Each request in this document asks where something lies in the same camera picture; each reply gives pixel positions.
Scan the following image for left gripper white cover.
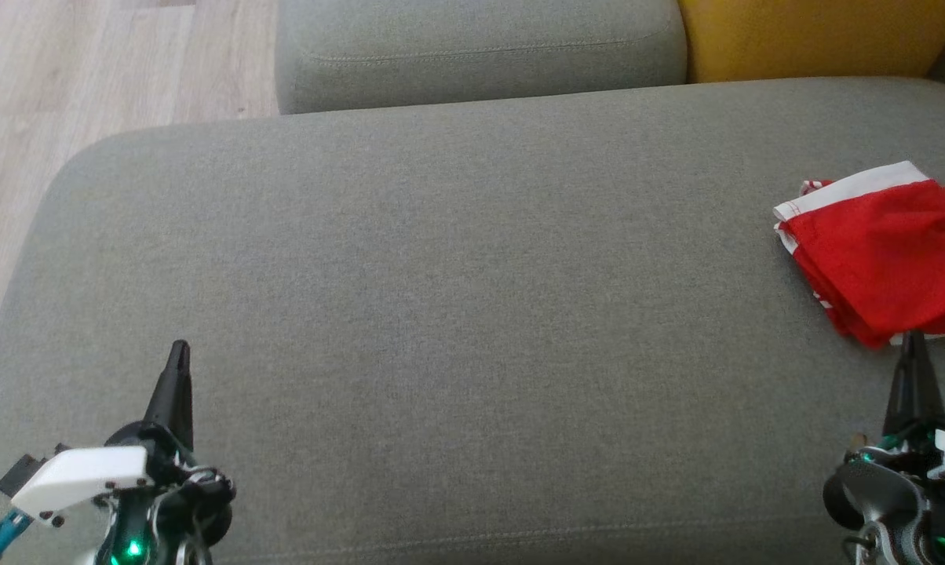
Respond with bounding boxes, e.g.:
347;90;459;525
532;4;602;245
11;339;199;524

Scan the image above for red shorts with white stripe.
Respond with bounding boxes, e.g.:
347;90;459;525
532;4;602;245
774;161;945;340

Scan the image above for large grey sofa ottoman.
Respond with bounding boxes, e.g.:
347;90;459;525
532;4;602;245
0;76;945;565

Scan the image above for yellow sofa backrest cushion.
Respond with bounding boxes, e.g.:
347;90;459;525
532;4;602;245
677;0;945;85

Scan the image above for grey sofa seat cushion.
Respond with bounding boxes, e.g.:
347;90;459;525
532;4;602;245
275;0;688;116

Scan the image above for blue camera cable plug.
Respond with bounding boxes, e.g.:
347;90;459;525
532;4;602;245
0;508;34;560

